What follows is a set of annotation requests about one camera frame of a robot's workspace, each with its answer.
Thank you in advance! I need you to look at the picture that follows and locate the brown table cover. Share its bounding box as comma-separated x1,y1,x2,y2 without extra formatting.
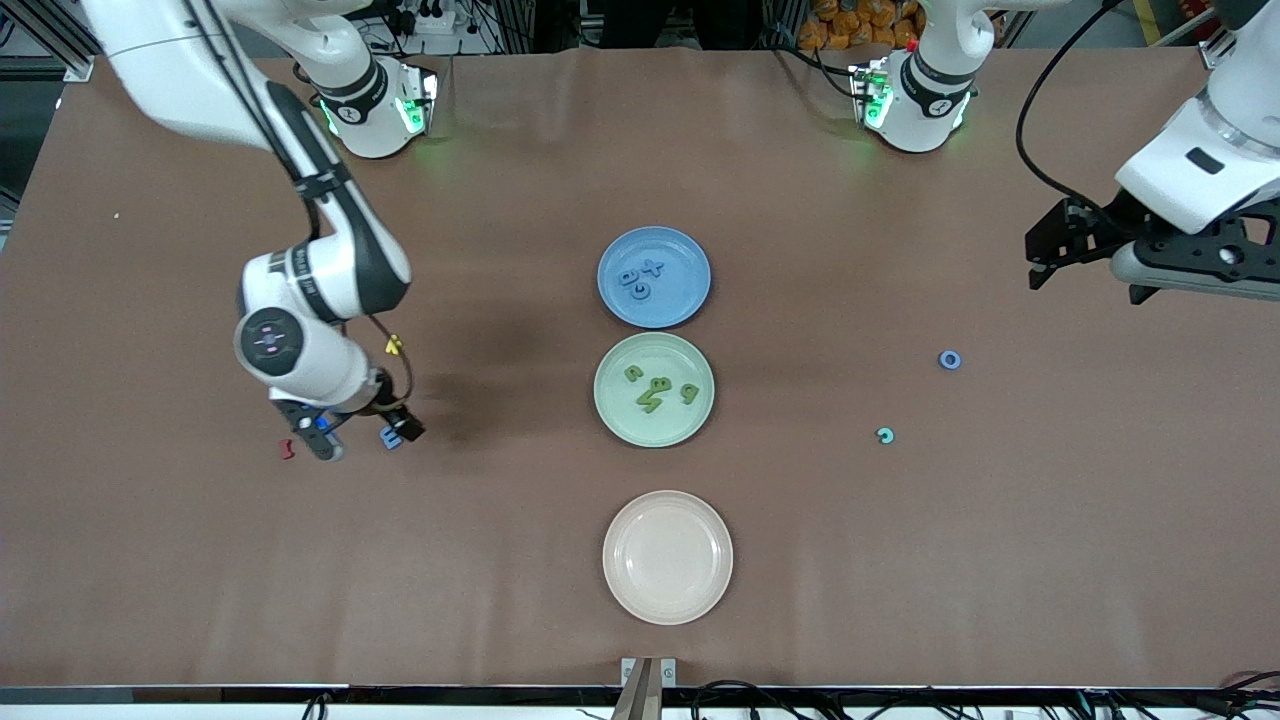
0,48,1280,691

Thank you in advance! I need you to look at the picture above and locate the green plate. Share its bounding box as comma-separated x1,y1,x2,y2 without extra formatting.
593,332,717,449

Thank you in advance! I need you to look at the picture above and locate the beige plate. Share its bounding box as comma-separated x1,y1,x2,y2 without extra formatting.
602,489,735,627

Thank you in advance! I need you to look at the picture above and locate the bag of oranges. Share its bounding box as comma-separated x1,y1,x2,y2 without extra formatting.
797,0,923,51

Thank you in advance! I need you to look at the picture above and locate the blue plate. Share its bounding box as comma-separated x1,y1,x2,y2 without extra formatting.
597,226,713,330

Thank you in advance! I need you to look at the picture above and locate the white power strip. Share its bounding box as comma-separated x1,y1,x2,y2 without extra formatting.
395,0,471,36

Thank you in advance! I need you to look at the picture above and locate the aluminium frame post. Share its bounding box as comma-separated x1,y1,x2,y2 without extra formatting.
0,0,101,83
1196,0,1236,71

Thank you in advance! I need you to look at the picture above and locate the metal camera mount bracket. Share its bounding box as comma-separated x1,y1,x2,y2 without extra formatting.
612,656,679,720

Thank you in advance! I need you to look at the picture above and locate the black floor cable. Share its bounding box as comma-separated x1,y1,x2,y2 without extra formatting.
690,680,801,720

